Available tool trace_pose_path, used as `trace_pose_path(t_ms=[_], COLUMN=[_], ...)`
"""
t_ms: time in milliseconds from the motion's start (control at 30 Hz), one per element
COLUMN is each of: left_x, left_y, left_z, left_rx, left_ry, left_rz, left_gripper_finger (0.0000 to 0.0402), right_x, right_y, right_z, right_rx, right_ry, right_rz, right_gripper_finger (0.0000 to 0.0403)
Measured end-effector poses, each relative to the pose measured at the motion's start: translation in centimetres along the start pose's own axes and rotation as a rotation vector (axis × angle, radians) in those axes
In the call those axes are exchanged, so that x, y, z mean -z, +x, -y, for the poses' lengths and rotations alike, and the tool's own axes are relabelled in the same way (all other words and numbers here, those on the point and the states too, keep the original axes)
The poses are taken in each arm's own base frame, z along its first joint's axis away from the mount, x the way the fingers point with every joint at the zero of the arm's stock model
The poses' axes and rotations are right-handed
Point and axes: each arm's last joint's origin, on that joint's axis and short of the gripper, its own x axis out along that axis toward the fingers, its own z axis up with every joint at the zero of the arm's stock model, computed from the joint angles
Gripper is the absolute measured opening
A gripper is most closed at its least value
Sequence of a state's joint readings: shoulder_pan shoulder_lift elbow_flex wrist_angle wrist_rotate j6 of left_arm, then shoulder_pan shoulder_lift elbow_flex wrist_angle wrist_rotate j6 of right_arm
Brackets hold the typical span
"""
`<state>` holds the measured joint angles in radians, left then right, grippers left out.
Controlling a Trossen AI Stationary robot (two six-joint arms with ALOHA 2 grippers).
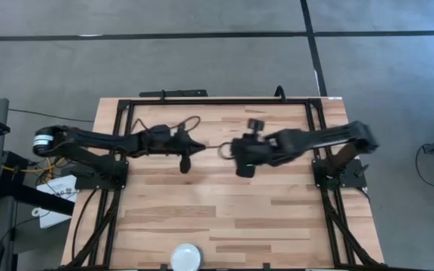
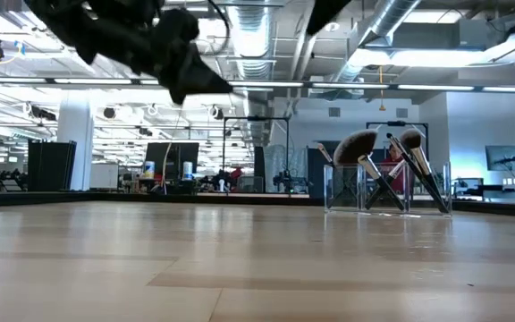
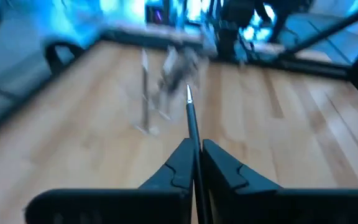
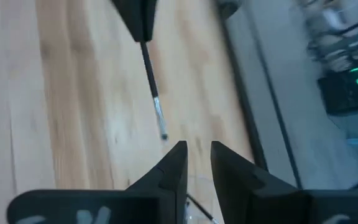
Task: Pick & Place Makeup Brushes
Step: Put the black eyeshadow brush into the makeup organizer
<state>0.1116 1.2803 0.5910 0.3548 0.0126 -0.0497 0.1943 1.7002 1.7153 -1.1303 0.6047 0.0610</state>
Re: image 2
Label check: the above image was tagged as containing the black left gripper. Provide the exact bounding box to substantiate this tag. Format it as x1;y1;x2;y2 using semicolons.
118;7;234;106

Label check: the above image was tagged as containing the large fan makeup brush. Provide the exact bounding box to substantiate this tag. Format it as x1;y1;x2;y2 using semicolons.
332;128;407;213

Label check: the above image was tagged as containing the tan-tipped makeup brush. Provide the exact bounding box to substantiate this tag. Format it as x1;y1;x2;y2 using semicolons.
316;141;335;167

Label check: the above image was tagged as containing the fluffy round makeup brush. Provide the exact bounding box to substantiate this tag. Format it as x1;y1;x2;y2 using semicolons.
399;128;452;215

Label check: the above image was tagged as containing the thin black makeup brush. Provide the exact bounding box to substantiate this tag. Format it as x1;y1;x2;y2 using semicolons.
384;131;446;215

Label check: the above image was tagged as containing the black silver-ferrule makeup brush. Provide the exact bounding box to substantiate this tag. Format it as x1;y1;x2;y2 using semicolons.
366;159;407;211

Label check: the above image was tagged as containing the black background monitor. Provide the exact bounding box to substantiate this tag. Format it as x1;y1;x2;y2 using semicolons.
144;141;201;182

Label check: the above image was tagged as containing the long white light bar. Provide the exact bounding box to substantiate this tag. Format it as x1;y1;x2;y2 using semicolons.
0;75;515;95

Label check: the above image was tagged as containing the white box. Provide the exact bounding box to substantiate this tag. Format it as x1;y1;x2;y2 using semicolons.
89;162;121;191

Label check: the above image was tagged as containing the small background robot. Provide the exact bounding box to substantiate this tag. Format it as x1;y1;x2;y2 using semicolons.
272;169;295;194

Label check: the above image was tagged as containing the white building column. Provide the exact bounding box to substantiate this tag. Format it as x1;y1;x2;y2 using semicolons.
55;91;96;192

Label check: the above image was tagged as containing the person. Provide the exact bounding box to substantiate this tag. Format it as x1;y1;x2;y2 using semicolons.
378;142;409;194

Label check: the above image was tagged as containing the black cabinet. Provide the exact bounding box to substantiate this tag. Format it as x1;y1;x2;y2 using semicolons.
27;140;78;193

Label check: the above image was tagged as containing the clear acrylic brush organizer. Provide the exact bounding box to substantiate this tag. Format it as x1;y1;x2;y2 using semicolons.
323;160;453;219

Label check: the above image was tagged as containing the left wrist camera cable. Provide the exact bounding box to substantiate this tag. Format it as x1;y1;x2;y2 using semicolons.
207;0;232;57

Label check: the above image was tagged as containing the silver ceiling duct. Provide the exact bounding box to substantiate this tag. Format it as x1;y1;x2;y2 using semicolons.
328;0;423;86
226;0;277;135

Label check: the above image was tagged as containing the black background rig frame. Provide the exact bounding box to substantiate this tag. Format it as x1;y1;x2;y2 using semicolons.
222;115;291;195
366;120;430;163

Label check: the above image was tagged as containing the yellow hanging cord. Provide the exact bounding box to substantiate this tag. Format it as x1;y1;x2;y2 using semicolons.
376;65;387;113

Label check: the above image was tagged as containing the black metal table frame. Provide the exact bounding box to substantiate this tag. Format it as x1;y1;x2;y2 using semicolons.
0;190;515;219

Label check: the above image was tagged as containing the wall-mounted screen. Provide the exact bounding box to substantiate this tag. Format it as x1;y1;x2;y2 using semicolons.
485;144;515;173

